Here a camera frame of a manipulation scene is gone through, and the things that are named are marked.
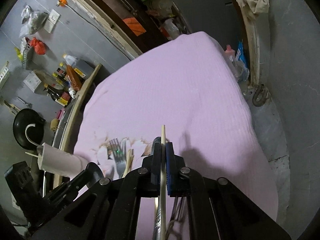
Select white wall socket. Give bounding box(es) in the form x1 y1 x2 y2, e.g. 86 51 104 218
44 9 61 33

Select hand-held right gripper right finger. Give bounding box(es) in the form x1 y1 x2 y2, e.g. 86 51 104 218
166 142 292 240

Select wooden chopstick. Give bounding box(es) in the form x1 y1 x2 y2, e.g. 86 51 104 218
123 149 135 178
160 124 167 240

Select brown packet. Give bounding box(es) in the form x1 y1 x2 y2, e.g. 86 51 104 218
66 66 83 91

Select grey plastic bag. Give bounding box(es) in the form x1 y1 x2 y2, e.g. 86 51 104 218
19 5 48 38

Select pink bottle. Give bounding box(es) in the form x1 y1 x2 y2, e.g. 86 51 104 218
224 44 236 58

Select metal fork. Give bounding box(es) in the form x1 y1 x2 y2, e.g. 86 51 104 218
109 138 127 178

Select pink floral cloth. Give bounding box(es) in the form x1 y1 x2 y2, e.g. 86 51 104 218
72 31 279 240

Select metal shackle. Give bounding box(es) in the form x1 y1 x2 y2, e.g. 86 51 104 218
252 84 270 107

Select grey box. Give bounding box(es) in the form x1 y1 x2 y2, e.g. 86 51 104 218
74 59 95 78

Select thin grey cord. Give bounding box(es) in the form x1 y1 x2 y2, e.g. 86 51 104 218
166 197 187 240

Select red plastic bag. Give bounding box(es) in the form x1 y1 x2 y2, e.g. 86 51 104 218
29 37 47 55

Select metal utensil handle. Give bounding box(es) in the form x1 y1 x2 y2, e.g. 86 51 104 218
154 196 163 240

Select orange paper sheet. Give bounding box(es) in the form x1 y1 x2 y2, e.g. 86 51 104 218
122 17 147 37

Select cardboard box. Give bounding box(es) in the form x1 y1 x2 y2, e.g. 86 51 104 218
23 71 42 92

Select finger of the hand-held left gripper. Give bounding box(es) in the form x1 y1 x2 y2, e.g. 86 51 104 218
46 162 104 205

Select dark grey cabinet door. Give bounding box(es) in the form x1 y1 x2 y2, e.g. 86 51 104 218
169 0 244 47

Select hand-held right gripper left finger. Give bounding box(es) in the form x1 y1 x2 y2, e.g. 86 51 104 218
31 137 162 240

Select white cup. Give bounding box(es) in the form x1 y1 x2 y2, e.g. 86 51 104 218
37 142 87 178

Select black wok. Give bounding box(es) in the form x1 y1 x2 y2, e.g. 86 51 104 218
12 108 46 148

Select blue packet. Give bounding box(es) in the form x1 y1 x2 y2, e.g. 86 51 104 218
236 41 248 68

